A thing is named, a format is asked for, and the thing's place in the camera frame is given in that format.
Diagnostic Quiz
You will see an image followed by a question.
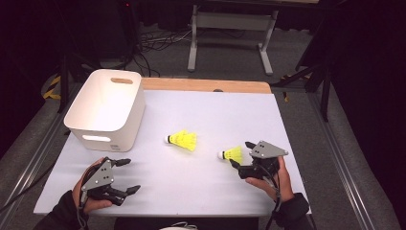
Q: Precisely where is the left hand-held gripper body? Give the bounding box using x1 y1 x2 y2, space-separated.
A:
79 156 127 206

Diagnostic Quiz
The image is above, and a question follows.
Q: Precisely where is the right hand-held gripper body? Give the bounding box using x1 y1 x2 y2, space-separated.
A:
237 140 289 180

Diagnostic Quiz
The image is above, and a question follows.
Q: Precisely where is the white plastic bin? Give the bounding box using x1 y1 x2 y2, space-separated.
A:
63 68 147 153

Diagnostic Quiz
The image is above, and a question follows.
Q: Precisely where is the person's left hand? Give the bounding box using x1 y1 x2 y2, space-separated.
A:
72 156 113 215

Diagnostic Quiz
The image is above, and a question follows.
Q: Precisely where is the person's right hand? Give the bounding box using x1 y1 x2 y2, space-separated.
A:
245 156 295 203

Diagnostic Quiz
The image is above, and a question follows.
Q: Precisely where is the white round object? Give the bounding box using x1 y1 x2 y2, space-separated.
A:
158 220 199 230

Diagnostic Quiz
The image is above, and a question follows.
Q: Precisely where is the wooden table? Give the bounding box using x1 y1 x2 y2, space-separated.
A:
141 77 273 95

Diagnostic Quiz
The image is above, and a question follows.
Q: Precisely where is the black tripod stand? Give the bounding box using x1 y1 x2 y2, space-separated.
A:
272 61 333 123
56 52 100 113

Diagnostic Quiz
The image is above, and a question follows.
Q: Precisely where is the yellow black striped tape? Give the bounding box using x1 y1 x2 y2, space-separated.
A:
42 75 62 101

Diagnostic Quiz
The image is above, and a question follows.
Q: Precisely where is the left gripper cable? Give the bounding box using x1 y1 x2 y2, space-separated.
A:
76 191 90 230

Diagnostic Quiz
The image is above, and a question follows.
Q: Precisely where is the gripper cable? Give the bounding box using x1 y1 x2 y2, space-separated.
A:
76 191 90 230
259 166 283 230

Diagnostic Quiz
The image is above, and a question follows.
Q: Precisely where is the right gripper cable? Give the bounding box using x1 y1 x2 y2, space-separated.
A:
259 166 283 230

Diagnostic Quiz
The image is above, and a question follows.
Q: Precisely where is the aluminium floor rail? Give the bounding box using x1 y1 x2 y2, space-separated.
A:
307 92 389 230
0 104 76 221

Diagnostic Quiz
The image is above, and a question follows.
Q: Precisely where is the black floor cable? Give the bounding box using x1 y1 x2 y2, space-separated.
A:
0 161 56 214

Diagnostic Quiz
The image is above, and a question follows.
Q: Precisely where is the tangle of floor cables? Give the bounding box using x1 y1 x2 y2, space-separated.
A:
132 27 194 78

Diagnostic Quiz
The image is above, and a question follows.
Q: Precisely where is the grey metal table frame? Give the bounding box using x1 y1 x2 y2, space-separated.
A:
187 3 280 77

